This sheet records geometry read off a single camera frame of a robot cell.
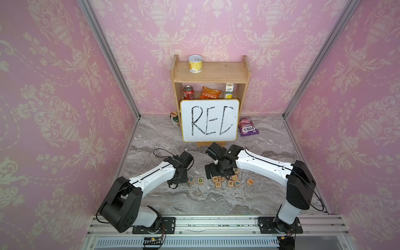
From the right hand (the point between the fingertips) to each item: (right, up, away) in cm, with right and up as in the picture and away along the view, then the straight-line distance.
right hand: (214, 175), depth 81 cm
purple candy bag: (+25, +26, +29) cm, 46 cm away
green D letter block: (-7, -5, +5) cm, 10 cm away
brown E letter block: (0, -1, -1) cm, 2 cm away
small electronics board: (-30, -29, -8) cm, 42 cm away
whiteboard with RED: (-2, +29, +13) cm, 32 cm away
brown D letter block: (+2, -6, +4) cm, 8 cm away
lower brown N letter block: (+9, -6, +4) cm, 12 cm away
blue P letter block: (+13, -6, +5) cm, 15 cm away
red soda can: (-14, +45, +9) cm, 48 cm away
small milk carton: (+9, +46, +9) cm, 48 cm away
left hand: (-18, -5, +6) cm, 19 cm away
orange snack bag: (-3, +47, +18) cm, 50 cm away
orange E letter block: (+20, -5, +5) cm, 21 cm away
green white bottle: (-26, +32, +25) cm, 48 cm away
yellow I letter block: (+12, -3, +7) cm, 14 cm away
